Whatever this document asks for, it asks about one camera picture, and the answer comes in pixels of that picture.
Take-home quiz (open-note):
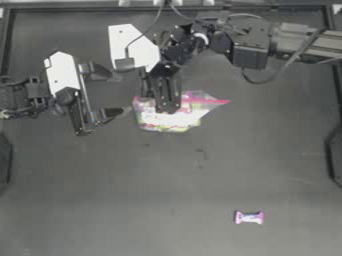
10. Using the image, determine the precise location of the clear bag with pink zip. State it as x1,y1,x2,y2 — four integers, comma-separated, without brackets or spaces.
130,89,232,134

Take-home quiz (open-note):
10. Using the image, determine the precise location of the pink wrapped candy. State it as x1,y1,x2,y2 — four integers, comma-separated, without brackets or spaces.
233,209,265,225

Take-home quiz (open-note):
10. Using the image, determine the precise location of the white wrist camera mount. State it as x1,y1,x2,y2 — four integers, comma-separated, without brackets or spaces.
42,50,82,98
106,23,161,73

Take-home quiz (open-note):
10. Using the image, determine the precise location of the thin black camera cable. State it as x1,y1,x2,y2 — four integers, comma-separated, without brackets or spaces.
124,0,168,61

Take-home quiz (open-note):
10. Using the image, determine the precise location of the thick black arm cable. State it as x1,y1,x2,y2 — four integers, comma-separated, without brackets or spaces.
240,28,328,85

